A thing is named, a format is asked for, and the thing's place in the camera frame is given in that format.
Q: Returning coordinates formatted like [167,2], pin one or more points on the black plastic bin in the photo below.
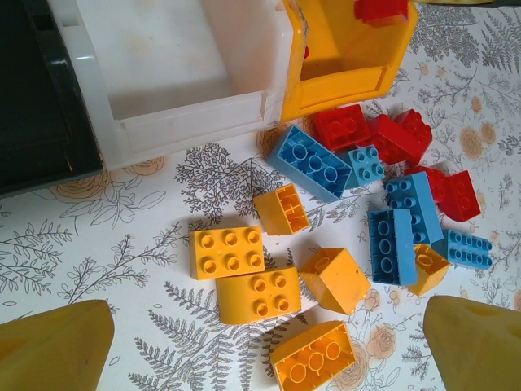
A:
[32,102]

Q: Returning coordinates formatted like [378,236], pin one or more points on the small yellow brick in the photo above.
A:
[427,269]
[281,209]

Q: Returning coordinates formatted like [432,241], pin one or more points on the white translucent plastic bin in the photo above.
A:
[163,61]

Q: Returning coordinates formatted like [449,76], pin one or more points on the small blue four-stud brick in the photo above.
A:
[366,165]

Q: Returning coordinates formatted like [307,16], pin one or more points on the yellow six-stud brick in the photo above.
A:
[226,253]

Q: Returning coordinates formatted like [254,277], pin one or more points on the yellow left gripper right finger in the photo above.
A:
[480,350]

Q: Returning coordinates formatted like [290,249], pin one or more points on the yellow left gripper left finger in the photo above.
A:
[53,350]

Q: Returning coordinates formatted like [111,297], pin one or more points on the yellow curved four-stud brick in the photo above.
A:
[258,295]

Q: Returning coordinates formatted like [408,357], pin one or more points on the red four-stud brick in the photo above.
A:
[342,126]

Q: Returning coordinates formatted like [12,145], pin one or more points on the yellow plastic bin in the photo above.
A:
[350,81]

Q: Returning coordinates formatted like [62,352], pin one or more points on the long yellow brick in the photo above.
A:
[313,360]

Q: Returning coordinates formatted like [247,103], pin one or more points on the blue eight-stud brick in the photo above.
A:
[468,248]

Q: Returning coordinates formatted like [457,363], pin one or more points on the long blue brick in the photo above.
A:
[309,163]
[390,248]

